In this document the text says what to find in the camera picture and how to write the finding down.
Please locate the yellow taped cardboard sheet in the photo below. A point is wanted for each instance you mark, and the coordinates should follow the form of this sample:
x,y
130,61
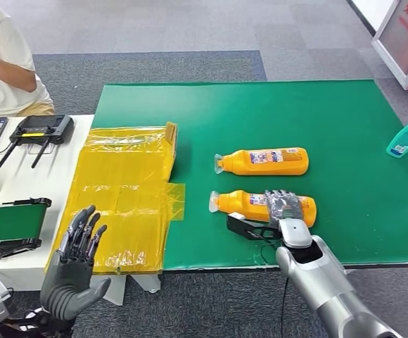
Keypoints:
x,y
119,210

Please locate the black remote controller with antennas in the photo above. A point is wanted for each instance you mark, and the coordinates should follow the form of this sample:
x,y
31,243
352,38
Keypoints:
x,y
42,127

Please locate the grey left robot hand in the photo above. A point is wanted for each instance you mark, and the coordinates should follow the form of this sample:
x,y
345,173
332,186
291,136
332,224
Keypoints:
x,y
66,287

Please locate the green table mat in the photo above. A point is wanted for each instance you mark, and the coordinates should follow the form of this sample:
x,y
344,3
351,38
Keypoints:
x,y
295,116

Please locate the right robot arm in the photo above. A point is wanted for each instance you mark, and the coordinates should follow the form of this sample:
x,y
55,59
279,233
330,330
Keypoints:
x,y
327,284

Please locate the person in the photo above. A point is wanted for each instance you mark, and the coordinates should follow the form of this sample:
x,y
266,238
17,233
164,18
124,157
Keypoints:
x,y
0,60

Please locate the orange bottle with clear cap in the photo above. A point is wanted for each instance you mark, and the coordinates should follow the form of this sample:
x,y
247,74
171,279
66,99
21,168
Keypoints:
x,y
239,205
271,165

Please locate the teal plastic bottle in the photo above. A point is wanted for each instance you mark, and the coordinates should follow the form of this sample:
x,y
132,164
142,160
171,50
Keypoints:
x,y
406,137

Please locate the small green belt conveyor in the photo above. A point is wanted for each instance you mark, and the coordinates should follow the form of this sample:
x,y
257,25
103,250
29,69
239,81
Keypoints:
x,y
7,224

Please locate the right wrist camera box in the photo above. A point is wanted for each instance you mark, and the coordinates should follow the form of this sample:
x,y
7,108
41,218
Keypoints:
x,y
246,228

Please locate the white table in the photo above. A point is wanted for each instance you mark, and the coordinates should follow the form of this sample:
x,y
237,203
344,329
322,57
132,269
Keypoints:
x,y
24,184

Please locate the white red display stand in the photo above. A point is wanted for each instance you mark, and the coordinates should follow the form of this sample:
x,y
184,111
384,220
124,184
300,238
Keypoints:
x,y
406,42

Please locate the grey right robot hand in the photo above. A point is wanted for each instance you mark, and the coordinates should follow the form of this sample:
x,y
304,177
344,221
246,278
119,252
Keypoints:
x,y
293,231

